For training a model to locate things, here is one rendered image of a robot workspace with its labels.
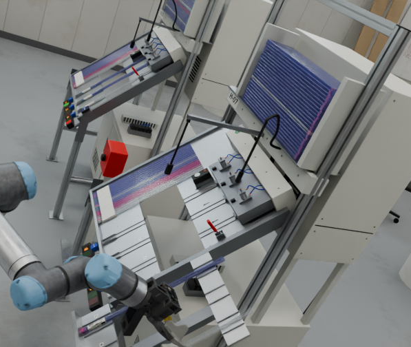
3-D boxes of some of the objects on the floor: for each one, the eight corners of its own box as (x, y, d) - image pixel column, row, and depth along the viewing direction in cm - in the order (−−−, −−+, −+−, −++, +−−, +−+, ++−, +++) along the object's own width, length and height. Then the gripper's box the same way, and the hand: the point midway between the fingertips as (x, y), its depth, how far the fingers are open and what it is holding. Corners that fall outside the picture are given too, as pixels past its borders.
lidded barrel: (385, 264, 429) (418, 216, 405) (418, 268, 449) (453, 223, 425) (418, 302, 391) (458, 253, 367) (453, 305, 411) (493, 257, 387)
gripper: (162, 312, 107) (207, 341, 120) (143, 254, 122) (184, 285, 135) (134, 333, 108) (182, 360, 120) (118, 273, 123) (162, 302, 136)
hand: (175, 326), depth 128 cm, fingers open, 14 cm apart
